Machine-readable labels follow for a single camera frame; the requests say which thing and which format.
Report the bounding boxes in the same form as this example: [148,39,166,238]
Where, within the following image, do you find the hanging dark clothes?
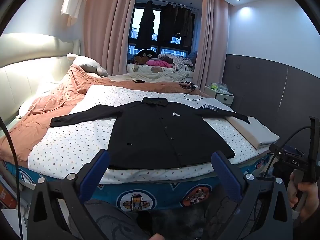
[157,2,195,48]

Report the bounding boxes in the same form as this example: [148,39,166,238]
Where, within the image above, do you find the floral patterned cloth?
[160,54,194,71]

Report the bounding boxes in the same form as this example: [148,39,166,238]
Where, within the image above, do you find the thick black gripper cable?
[0,116,24,240]

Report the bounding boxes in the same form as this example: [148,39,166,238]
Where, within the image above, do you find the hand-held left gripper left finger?
[27,149,111,240]

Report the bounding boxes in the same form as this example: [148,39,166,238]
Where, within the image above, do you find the cream padded headboard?
[0,55,75,120]

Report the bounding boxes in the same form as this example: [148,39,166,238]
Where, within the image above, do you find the white floral blanket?
[27,84,272,184]

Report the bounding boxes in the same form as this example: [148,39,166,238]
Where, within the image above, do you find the orange duvet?
[0,64,213,168]

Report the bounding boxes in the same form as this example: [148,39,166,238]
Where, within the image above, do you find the thin black cable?
[184,86,204,100]

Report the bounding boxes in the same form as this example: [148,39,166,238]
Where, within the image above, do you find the person's right hand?
[287,171,320,222]

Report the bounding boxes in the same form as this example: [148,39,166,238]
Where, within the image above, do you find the black long-sleeved shirt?
[49,97,251,170]

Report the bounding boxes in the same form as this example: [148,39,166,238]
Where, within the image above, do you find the white nightstand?
[204,85,234,107]

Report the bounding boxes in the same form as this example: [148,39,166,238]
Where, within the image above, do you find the hanging white garment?
[61,0,87,27]

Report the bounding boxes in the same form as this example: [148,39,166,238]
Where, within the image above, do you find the pink cloth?
[146,59,173,68]

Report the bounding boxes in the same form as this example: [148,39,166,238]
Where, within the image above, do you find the beige folded cushion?
[225,116,280,150]

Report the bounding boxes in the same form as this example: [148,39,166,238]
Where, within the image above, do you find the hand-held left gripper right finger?
[212,151,293,240]

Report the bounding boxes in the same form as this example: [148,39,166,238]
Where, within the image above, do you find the pink curtain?
[82,0,139,77]
[194,0,229,93]

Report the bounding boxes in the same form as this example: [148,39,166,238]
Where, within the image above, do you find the hanging dark coat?
[135,0,155,49]

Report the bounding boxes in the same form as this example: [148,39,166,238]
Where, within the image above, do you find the pile of clothes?
[126,64,195,83]

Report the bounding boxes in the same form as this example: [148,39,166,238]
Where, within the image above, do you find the black plush toy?
[134,49,158,64]

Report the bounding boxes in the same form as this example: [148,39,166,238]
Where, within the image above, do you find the orange box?
[0,182,18,209]

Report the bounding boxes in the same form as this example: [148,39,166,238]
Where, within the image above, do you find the white pillow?
[66,53,108,78]

